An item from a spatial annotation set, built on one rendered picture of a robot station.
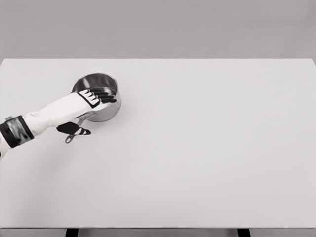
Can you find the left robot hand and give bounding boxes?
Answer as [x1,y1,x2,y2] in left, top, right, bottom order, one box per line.
[48,88,117,136]

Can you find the steel pot with long handle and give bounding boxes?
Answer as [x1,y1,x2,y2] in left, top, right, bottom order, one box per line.
[65,72,122,144]

